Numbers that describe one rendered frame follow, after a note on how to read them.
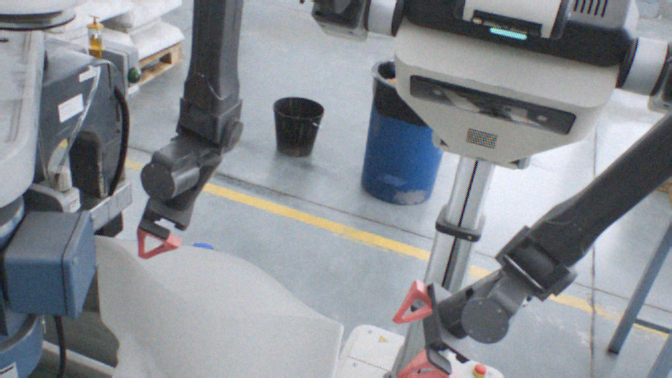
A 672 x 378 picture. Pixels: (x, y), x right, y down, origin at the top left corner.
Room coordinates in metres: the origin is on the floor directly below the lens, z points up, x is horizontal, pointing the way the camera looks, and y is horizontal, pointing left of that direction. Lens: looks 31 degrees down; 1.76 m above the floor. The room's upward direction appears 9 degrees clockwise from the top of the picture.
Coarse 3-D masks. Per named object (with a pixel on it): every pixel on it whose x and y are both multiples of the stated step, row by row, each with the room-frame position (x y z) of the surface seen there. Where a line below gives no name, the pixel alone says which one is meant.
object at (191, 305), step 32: (96, 256) 0.91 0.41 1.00; (128, 256) 0.88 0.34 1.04; (160, 256) 0.92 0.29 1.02; (192, 256) 0.92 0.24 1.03; (224, 256) 0.92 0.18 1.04; (128, 288) 0.89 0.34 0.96; (160, 288) 0.81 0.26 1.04; (192, 288) 0.92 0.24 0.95; (224, 288) 0.92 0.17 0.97; (256, 288) 0.89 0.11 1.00; (128, 320) 0.89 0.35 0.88; (160, 320) 0.81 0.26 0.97; (192, 320) 0.78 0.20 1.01; (224, 320) 0.77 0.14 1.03; (256, 320) 0.78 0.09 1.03; (288, 320) 0.78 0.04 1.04; (320, 320) 0.79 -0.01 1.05; (128, 352) 0.86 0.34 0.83; (160, 352) 0.81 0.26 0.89; (192, 352) 0.78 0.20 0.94; (224, 352) 0.77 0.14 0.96; (256, 352) 0.78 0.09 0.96; (288, 352) 0.78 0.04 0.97; (320, 352) 0.78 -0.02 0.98
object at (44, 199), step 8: (32, 184) 0.66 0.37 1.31; (24, 192) 0.65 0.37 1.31; (32, 192) 0.65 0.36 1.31; (40, 192) 0.64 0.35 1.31; (48, 192) 0.64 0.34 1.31; (56, 192) 0.65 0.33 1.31; (24, 200) 0.65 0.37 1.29; (32, 200) 0.65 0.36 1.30; (40, 200) 0.64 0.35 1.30; (48, 200) 0.64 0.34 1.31; (56, 200) 0.64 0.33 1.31; (64, 200) 0.64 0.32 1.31; (24, 208) 0.63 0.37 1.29; (32, 208) 0.64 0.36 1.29; (40, 208) 0.64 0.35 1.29; (48, 208) 0.64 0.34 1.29; (56, 208) 0.64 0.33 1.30; (64, 208) 0.64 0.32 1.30; (24, 216) 0.62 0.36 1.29
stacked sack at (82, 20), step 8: (96, 0) 3.61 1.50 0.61; (104, 0) 3.63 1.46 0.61; (112, 0) 3.67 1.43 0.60; (120, 0) 3.73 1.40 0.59; (128, 0) 3.80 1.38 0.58; (80, 8) 3.44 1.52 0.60; (88, 8) 3.48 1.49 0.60; (96, 8) 3.51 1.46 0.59; (104, 8) 3.57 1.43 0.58; (112, 8) 3.63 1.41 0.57; (120, 8) 3.70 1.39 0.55; (128, 8) 3.77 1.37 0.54; (80, 16) 3.37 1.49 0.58; (88, 16) 3.42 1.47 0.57; (96, 16) 3.49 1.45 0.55; (104, 16) 3.55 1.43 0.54; (112, 16) 3.64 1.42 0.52; (72, 24) 3.30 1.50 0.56; (80, 24) 3.36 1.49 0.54; (48, 32) 3.28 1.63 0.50; (56, 32) 3.26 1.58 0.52; (64, 32) 3.25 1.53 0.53
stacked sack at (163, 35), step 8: (160, 24) 4.34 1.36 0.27; (168, 24) 4.38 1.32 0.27; (144, 32) 4.14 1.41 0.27; (152, 32) 4.17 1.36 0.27; (160, 32) 4.21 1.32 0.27; (168, 32) 4.25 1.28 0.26; (176, 32) 4.32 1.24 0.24; (136, 40) 3.98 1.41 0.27; (144, 40) 4.01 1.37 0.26; (152, 40) 4.07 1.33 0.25; (160, 40) 4.12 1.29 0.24; (168, 40) 4.21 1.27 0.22; (176, 40) 4.30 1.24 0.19; (144, 48) 3.95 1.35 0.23; (152, 48) 4.03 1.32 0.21; (160, 48) 4.12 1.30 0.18; (144, 56) 3.95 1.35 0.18
